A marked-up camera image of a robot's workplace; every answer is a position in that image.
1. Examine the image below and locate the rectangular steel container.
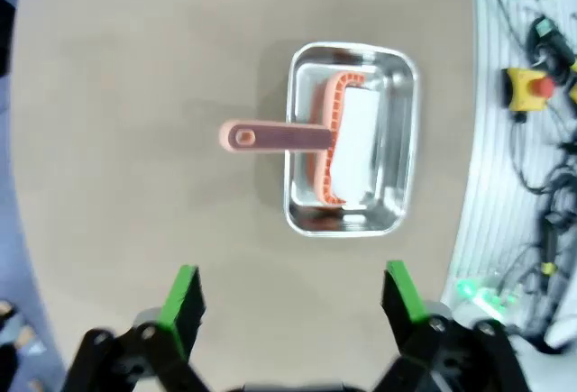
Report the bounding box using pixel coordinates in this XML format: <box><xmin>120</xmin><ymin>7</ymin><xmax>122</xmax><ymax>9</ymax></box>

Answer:
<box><xmin>282</xmin><ymin>41</ymin><xmax>420</xmax><ymax>238</ymax></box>

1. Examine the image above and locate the black power adapter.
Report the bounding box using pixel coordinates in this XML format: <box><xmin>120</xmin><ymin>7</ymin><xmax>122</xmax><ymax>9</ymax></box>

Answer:
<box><xmin>526</xmin><ymin>14</ymin><xmax>577</xmax><ymax>59</ymax></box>

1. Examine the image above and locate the black cable tangle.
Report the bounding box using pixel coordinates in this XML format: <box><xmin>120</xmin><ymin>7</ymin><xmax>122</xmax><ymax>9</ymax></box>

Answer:
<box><xmin>507</xmin><ymin>107</ymin><xmax>577</xmax><ymax>285</ymax></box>

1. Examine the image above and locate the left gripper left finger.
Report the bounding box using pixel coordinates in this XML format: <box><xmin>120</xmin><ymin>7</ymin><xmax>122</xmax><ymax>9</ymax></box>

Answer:
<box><xmin>60</xmin><ymin>264</ymin><xmax>214</xmax><ymax>392</ymax></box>

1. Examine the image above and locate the yellow emergency stop button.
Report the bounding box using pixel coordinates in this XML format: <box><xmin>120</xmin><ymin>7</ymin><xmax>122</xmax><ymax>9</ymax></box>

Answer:
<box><xmin>501</xmin><ymin>66</ymin><xmax>557</xmax><ymax>113</ymax></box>

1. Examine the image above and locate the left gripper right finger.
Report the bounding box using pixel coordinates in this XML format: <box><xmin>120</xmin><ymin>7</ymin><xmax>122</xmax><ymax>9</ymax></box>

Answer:
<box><xmin>380</xmin><ymin>260</ymin><xmax>532</xmax><ymax>392</ymax></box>

